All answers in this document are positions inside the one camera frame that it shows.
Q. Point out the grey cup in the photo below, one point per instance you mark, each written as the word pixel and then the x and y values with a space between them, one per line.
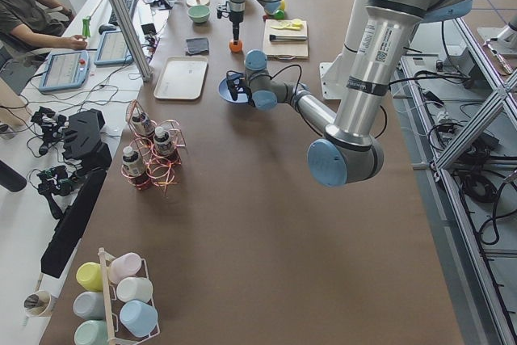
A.
pixel 89 306

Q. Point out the green bowl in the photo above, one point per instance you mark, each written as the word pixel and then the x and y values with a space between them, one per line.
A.
pixel 199 13

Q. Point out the black keyboard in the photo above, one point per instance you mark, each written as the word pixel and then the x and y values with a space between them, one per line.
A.
pixel 130 6

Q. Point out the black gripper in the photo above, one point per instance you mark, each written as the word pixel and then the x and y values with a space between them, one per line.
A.
pixel 236 19

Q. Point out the copper wire bottle rack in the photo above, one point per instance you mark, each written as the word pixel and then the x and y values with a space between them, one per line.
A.
pixel 160 170

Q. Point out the tea bottle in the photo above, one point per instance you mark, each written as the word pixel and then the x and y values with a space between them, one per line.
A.
pixel 142 124
pixel 133 165
pixel 162 142

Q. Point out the blue teach pendant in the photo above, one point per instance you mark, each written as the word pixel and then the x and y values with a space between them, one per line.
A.
pixel 65 71
pixel 112 50

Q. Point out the yellow cup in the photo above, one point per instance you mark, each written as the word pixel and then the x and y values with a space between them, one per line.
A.
pixel 89 276

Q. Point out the pink cup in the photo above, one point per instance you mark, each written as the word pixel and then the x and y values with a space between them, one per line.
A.
pixel 124 266

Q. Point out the seated person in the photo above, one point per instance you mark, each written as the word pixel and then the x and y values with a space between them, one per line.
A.
pixel 31 25

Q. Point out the wooden cutting board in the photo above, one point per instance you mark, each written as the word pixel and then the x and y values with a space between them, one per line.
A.
pixel 289 50

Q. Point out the grey folded cloth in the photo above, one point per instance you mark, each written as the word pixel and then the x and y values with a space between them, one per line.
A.
pixel 198 45

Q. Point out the blue plate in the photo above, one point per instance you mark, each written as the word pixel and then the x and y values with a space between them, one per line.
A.
pixel 224 93

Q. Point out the cream rabbit tray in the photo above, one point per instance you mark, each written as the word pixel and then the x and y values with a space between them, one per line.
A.
pixel 182 78

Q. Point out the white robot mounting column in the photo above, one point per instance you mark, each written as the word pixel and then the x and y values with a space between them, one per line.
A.
pixel 334 75

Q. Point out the light blue cup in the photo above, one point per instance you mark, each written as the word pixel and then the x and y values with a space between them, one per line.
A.
pixel 139 318

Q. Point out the white cup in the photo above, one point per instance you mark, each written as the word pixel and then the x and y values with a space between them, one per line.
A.
pixel 134 288

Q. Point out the orange fruit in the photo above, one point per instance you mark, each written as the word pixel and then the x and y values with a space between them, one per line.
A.
pixel 235 46

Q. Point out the mint green cup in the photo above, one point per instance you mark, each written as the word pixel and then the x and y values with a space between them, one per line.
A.
pixel 91 332

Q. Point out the green lime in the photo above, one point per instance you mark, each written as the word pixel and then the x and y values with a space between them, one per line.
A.
pixel 279 15

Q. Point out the yellow plastic knife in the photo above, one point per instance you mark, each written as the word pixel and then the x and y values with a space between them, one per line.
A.
pixel 291 25

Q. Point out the steel muddler tube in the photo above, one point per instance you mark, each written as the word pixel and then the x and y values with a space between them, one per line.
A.
pixel 287 38

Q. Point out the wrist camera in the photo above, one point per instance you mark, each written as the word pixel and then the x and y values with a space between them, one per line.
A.
pixel 235 86
pixel 222 11

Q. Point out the white cup rack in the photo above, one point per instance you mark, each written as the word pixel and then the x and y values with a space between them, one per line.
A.
pixel 117 333

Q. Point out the aluminium frame post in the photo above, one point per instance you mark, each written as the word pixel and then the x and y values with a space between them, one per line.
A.
pixel 131 38

